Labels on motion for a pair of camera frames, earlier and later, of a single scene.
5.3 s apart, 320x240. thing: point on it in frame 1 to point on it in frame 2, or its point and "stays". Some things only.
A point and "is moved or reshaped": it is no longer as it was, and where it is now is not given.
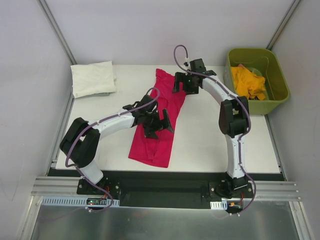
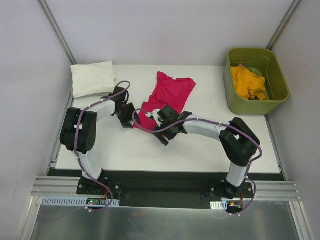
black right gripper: x=183 y=81 to x=163 y=128
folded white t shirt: x=96 y=79 stays
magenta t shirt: x=157 y=152 is moved or reshaped
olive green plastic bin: x=262 y=60 stays
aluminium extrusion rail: x=57 y=186 stays
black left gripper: x=155 y=123 to x=127 y=114
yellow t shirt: x=247 y=84 stays
